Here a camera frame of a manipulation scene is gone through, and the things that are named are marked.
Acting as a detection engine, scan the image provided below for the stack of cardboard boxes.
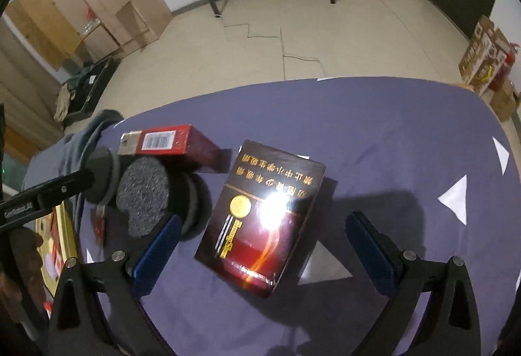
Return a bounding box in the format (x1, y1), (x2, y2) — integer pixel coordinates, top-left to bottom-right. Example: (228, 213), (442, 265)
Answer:
(458, 15), (521, 121)

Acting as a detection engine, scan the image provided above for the yellow plastic basin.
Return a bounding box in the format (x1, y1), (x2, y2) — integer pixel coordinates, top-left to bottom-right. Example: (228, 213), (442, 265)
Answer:
(36, 203), (81, 293)

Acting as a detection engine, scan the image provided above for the grey cloth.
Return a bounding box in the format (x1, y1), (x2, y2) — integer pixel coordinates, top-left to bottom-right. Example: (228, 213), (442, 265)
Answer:
(55, 109), (123, 194)

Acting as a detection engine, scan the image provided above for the dark maroon cigarette box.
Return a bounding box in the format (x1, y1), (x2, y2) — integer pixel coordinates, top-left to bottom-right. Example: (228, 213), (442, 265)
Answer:
(194, 139), (327, 298)

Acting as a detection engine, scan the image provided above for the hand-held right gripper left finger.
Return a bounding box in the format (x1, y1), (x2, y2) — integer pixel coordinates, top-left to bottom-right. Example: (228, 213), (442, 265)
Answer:
(47, 213), (184, 356)

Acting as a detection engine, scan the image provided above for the dark round sponge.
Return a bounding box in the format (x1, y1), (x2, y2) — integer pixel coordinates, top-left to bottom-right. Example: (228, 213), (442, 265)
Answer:
(83, 146), (176, 239)

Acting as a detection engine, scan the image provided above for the black suitcase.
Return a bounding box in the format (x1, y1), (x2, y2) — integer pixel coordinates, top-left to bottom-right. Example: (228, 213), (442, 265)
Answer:
(60, 57), (123, 125)

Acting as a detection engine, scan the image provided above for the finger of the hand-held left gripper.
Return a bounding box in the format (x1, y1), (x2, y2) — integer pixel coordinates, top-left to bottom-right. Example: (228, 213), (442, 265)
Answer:
(0, 169), (95, 234)

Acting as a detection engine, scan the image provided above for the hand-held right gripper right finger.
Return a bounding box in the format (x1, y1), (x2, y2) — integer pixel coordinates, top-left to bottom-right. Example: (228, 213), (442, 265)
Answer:
(345, 210), (483, 356)

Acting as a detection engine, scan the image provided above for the red cigarette box gold end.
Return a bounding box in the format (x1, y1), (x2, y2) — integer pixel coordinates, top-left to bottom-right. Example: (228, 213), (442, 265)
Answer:
(118, 124), (232, 174)

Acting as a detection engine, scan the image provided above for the red white cigarette box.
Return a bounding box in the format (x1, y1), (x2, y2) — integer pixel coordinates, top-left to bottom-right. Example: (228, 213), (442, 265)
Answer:
(93, 206), (107, 246)

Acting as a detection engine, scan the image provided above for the wooden wardrobe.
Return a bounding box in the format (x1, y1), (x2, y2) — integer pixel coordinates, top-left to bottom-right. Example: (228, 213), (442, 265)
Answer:
(0, 0), (172, 69)

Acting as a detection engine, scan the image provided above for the beige curtain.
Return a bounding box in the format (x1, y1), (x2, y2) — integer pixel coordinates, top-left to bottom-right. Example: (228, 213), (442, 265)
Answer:
(0, 20), (68, 149)

